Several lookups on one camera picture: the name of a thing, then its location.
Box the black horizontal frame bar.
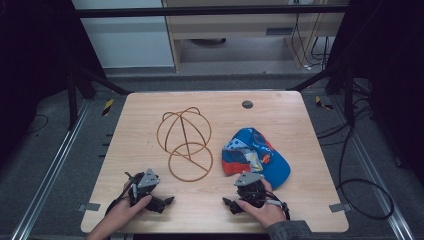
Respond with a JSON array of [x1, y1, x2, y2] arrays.
[[70, 4, 349, 19]]

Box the thin black floor cable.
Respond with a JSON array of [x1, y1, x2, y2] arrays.
[[25, 113, 50, 135]]

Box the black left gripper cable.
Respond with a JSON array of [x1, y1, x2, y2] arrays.
[[104, 171, 141, 216]]

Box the blue and red cap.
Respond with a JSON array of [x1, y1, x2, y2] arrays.
[[221, 127, 292, 191]]

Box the person's right hand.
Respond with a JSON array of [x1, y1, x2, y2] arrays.
[[236, 178, 288, 230]]

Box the yellow black striped tape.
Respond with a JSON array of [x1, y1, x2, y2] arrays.
[[314, 95, 335, 111], [101, 97, 115, 117]]

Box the gold wire hat stand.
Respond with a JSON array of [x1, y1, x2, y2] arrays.
[[156, 106, 214, 183]]

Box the person's left hand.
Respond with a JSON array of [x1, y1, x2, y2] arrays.
[[105, 195, 153, 232]]

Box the aluminium floor rail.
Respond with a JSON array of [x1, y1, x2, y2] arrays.
[[331, 94, 416, 240], [10, 99, 92, 240]]

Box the light wooden desk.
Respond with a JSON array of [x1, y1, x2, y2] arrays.
[[162, 0, 349, 73]]

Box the looped black floor cable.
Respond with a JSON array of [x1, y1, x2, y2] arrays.
[[315, 109, 396, 221]]

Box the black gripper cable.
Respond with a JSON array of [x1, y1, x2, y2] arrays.
[[104, 171, 141, 216], [264, 190, 291, 221]]

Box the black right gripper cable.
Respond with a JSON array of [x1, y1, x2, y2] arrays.
[[264, 190, 291, 221]]

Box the white cabinet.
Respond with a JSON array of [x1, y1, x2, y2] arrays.
[[71, 0, 176, 70]]

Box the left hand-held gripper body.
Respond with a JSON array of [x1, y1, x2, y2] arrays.
[[128, 168, 161, 207]]

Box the black curtain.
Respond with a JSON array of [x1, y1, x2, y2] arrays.
[[0, 0, 108, 168], [324, 0, 424, 188]]

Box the grey table edge bracket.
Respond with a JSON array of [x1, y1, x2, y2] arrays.
[[77, 202, 102, 213], [328, 202, 353, 214]]

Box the hanging black desk cables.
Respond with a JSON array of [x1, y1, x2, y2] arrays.
[[290, 0, 332, 72]]

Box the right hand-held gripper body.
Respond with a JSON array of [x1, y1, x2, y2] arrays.
[[233, 170, 268, 209]]

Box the black metal frame stand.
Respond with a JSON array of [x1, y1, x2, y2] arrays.
[[286, 64, 356, 128], [65, 64, 133, 132]]

